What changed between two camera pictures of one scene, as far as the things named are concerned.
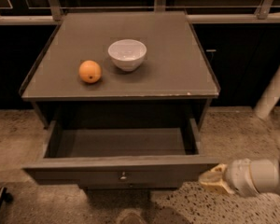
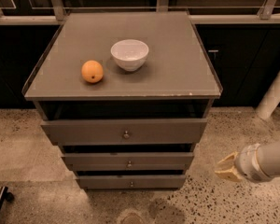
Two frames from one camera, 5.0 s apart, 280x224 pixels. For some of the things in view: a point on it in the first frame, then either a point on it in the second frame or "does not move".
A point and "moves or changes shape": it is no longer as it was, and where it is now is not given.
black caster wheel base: (3, 196) does not move
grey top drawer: (119, 154) moves or changes shape
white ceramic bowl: (127, 54) does not move
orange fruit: (90, 71) does not move
